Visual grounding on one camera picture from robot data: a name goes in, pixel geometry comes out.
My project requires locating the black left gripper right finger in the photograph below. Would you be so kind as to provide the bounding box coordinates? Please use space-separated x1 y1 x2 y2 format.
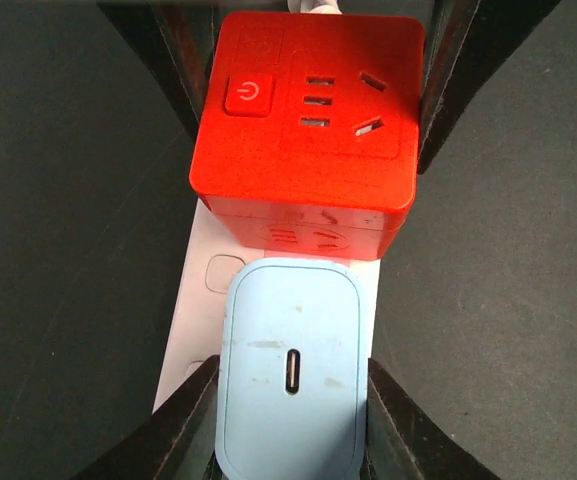
365 359 499 480

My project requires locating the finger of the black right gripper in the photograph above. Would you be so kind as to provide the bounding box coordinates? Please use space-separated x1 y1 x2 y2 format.
417 0 559 175
97 1 220 139

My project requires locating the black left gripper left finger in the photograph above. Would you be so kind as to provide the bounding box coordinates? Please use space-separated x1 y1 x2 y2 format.
74 355 220 479

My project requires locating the white power strip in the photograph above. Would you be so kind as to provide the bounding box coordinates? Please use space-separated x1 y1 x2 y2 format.
155 205 380 404

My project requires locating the light blue usb charger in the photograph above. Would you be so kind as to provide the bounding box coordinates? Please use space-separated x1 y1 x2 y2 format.
215 257 369 480

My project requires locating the red cube socket adapter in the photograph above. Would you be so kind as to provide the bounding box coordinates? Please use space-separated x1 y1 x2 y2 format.
189 11 425 261

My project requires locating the white coiled power cord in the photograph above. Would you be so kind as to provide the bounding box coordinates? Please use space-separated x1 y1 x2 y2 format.
285 0 341 16

